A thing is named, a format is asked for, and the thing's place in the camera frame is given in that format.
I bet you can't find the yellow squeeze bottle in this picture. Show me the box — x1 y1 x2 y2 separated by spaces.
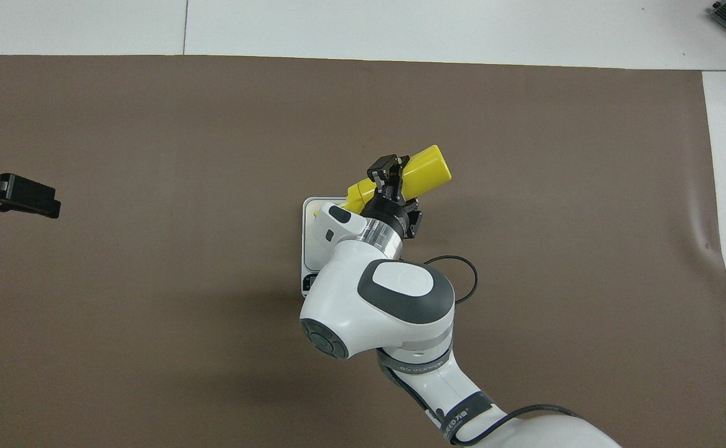
313 145 452 217

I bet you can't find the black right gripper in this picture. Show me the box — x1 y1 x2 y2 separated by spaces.
363 154 424 240

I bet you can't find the silver digital kitchen scale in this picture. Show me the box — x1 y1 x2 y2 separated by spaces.
301 197 348 298

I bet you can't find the brown table mat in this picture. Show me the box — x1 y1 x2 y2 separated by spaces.
0 55 726 448

